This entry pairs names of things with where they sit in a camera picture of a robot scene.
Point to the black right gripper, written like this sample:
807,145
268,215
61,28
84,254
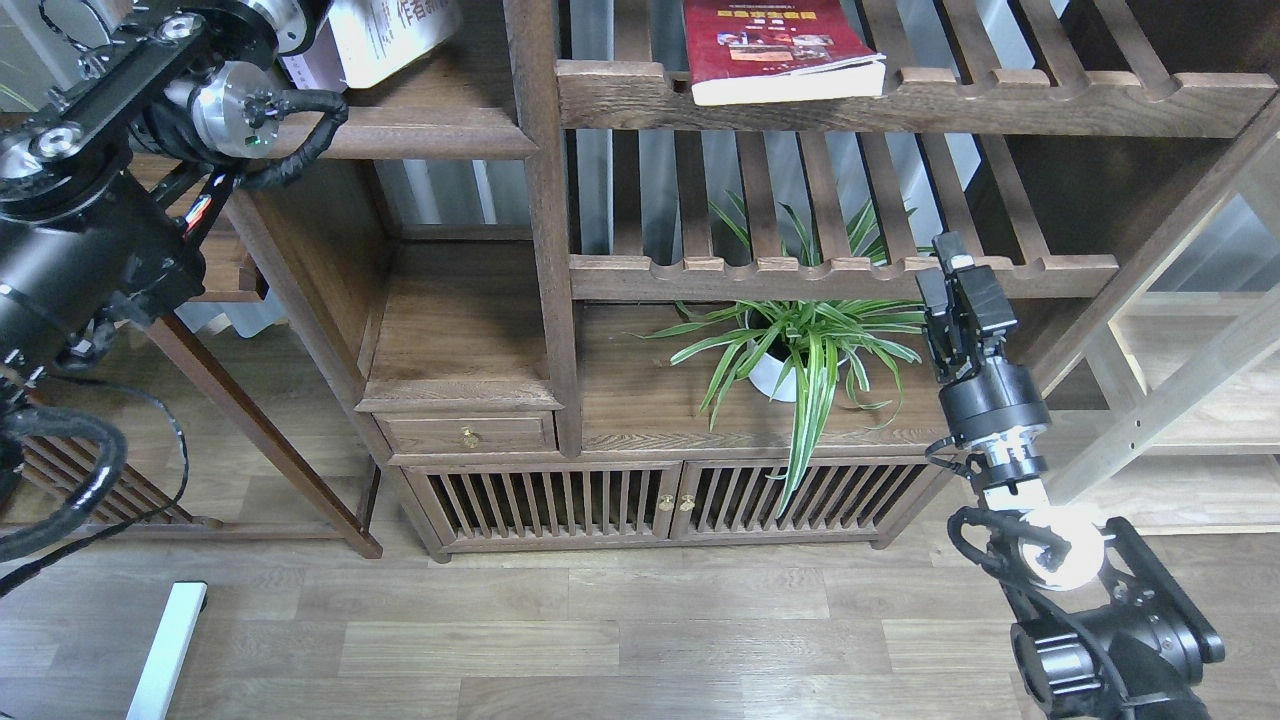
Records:
967,317

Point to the red book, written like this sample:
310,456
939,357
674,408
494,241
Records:
754,52

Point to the white book with blue text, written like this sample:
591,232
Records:
375,39

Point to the pale purple book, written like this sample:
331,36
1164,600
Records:
318,68

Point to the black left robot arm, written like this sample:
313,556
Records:
109,192

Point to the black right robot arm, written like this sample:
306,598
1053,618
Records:
1101,628

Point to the green spider plant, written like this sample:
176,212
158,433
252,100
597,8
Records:
842,343

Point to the light wooden rack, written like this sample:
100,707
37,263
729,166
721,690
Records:
1186,441

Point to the dark wooden bookshelf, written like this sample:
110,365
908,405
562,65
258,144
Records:
498,232

